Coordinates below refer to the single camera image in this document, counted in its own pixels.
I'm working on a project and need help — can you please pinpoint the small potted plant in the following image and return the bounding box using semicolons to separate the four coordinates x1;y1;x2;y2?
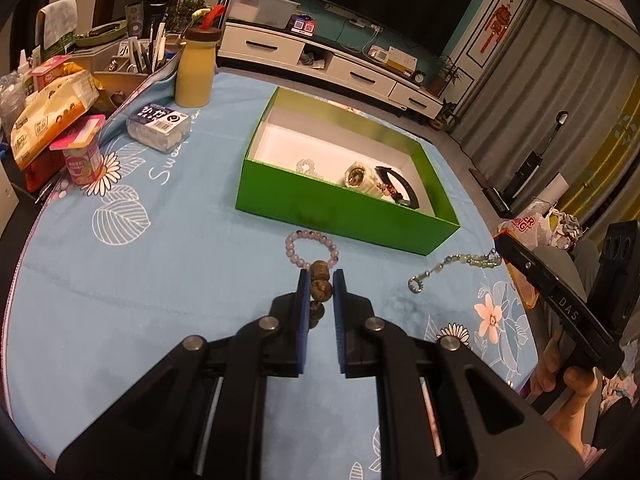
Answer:
430;100;461;131

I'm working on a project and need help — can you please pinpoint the pink yogurt cup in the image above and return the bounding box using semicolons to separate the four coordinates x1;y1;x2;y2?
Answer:
49;115;107;186

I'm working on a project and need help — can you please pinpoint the white power strip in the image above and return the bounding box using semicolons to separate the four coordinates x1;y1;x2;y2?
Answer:
325;2;383;28

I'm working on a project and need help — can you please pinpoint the tall potted plant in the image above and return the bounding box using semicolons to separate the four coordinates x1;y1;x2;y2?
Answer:
427;55;463;96

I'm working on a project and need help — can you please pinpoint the small clear plastic box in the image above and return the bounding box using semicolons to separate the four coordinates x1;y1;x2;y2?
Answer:
126;104;192;152

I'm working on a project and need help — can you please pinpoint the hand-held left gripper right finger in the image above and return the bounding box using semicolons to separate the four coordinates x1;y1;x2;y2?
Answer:
334;269;586;480

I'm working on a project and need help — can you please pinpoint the white folded cloth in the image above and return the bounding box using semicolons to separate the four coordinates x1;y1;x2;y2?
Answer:
37;0;80;51

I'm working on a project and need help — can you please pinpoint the white wristwatch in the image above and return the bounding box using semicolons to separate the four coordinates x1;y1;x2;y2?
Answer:
343;160;396;200

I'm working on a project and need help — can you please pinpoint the white plastic bag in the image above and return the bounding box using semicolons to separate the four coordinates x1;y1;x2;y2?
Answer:
497;200;583;251

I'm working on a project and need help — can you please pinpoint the green cardboard box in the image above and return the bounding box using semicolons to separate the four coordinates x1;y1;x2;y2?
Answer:
235;86;461;257

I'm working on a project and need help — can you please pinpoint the yellow bottle with brown lid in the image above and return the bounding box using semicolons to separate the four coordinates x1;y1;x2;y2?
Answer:
174;4;227;108

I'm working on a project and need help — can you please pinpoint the translucent storage box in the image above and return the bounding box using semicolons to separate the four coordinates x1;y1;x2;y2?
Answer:
227;0;299;30

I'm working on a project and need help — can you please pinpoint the red and yellow bag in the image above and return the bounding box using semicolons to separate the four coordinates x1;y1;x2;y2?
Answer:
492;230;541;308

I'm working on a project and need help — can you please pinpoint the upright vacuum cleaner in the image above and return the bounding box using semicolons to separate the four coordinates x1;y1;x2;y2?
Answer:
482;110;571;211

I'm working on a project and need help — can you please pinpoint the brown bead bracelet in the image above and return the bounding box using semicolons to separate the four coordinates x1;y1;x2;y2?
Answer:
306;259;333;331

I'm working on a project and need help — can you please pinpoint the white television cabinet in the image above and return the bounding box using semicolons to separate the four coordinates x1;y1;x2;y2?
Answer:
218;22;445;118

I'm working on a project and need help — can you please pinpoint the black strap wristwatch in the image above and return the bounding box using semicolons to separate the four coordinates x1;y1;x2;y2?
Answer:
375;165;421;209

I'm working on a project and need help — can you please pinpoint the person's right hand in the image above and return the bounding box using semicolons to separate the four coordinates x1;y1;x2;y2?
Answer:
529;330;601;413

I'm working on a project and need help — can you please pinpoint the yellow curtain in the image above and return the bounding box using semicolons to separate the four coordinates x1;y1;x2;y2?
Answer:
565;95;640;231

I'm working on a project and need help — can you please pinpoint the yellow and white carton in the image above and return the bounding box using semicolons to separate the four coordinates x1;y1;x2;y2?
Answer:
387;46;418;72

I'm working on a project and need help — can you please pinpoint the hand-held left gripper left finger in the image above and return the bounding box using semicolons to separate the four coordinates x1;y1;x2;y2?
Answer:
55;269;307;480

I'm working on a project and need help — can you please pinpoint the bushy green plant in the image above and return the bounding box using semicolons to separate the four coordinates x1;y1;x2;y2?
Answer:
165;0;206;33

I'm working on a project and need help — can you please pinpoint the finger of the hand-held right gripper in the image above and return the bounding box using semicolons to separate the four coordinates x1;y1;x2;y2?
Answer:
494;232;557;294

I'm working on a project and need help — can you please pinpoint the cardboard box with pens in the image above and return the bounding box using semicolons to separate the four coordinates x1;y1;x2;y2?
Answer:
92;35;183;111

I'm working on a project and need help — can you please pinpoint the green jade bracelet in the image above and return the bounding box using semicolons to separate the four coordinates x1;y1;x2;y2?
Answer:
408;251;502;293

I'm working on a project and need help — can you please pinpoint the red wall ornament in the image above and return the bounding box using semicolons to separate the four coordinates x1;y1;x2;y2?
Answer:
481;0;516;53

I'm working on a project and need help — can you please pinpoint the blue floral tablecloth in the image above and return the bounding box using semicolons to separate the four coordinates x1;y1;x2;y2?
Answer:
7;67;551;480

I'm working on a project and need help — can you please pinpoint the person's right forearm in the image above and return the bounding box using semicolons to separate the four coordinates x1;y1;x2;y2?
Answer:
542;392;607;457

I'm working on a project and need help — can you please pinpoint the purple bead bracelet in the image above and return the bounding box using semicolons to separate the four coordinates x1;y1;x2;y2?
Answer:
285;229;341;271

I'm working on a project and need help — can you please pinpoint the grey curtain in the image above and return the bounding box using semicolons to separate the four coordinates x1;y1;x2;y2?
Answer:
450;0;640;211

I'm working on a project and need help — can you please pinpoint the green tray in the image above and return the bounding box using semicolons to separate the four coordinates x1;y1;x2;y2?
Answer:
75;17;128;46

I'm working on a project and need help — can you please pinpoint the black television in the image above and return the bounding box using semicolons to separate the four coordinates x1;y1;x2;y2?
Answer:
267;0;478;56

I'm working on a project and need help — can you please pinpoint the yellow tissue pack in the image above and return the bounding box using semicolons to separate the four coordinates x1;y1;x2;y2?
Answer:
11;71;101;170

